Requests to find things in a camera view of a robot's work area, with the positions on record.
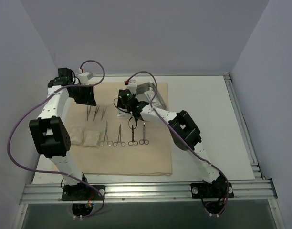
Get metal instrument tray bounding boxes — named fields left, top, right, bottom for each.
left=136, top=82, right=167, bottom=110

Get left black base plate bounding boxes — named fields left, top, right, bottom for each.
left=61, top=184, right=106, bottom=201

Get white packet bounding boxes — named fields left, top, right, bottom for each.
left=117, top=110, right=127, bottom=118

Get surgical forceps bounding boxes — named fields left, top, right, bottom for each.
left=113, top=125, right=125, bottom=147

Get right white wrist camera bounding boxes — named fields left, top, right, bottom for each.
left=125, top=79, right=138, bottom=95

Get beige cloth wrap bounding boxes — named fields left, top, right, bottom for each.
left=63, top=82, right=172, bottom=175

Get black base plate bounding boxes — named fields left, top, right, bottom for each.
left=190, top=182, right=227, bottom=199
left=61, top=184, right=106, bottom=201

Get white gauze pack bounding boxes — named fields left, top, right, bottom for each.
left=70, top=127, right=83, bottom=145
left=83, top=130, right=101, bottom=147

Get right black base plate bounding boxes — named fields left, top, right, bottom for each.
left=190, top=182, right=227, bottom=199

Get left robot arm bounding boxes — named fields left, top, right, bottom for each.
left=29, top=68, right=96, bottom=200

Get thin metal tweezers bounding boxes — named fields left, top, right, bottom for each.
left=86, top=105, right=92, bottom=121
left=93, top=105, right=100, bottom=121

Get aluminium frame rail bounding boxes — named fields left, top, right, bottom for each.
left=20, top=180, right=278, bottom=204

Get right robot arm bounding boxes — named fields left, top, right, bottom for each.
left=118, top=89, right=229, bottom=197

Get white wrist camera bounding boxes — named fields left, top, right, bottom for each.
left=76, top=69, right=93, bottom=85
left=125, top=79, right=138, bottom=95

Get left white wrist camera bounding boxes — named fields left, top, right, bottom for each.
left=76, top=69, right=93, bottom=85

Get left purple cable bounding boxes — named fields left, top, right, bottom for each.
left=8, top=59, right=105, bottom=218

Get right black thin cable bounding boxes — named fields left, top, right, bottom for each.
left=112, top=97, right=138, bottom=131

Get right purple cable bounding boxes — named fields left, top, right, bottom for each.
left=124, top=71, right=234, bottom=218

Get purple cable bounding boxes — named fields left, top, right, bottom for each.
left=8, top=59, right=105, bottom=218
left=124, top=71, right=234, bottom=218

